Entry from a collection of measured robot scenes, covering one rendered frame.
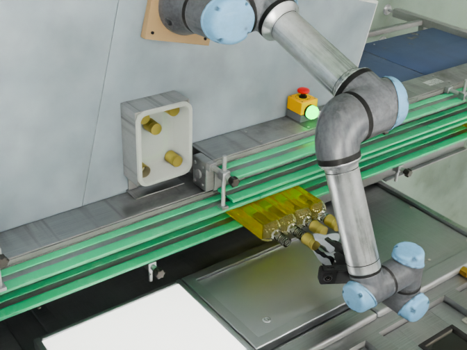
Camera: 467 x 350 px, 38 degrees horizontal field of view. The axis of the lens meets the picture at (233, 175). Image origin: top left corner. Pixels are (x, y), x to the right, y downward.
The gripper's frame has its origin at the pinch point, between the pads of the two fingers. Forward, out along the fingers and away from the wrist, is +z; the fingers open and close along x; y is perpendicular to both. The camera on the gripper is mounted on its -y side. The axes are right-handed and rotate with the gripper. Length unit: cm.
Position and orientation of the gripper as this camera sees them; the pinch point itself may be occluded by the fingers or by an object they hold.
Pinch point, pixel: (314, 244)
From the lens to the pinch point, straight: 190.0
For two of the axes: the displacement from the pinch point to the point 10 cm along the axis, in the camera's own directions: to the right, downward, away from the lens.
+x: 0.2, -8.7, -5.0
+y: 8.0, -2.8, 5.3
